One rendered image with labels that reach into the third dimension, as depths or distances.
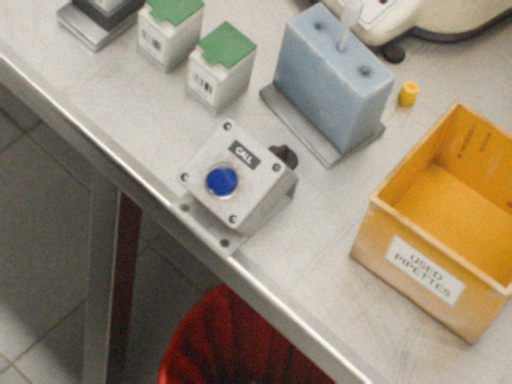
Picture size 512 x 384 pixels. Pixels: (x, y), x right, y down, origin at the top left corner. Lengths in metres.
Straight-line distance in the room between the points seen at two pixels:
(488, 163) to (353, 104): 0.13
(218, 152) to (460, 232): 0.23
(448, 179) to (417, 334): 0.16
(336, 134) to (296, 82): 0.06
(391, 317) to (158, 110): 0.28
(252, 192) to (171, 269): 1.03
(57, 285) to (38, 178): 0.20
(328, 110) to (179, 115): 0.14
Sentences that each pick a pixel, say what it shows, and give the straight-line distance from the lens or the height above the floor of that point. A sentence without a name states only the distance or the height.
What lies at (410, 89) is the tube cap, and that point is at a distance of 1.24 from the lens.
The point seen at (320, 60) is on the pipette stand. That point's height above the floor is 0.97.
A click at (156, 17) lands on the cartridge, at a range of 1.18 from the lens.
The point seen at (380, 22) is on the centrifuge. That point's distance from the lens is 1.25.
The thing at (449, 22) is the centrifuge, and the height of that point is 0.91.
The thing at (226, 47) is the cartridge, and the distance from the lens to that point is 1.16.
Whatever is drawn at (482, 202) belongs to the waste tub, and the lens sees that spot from 1.19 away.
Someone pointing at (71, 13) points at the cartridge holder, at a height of 0.89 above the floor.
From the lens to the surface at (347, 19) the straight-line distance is 1.10.
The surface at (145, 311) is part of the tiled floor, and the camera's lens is 2.07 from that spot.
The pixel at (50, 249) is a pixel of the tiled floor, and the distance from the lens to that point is 2.12.
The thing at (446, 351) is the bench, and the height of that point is 0.87.
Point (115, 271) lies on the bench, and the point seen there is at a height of 0.61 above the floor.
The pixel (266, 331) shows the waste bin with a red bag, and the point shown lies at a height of 0.34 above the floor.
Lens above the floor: 1.86
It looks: 57 degrees down
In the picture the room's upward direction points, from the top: 9 degrees clockwise
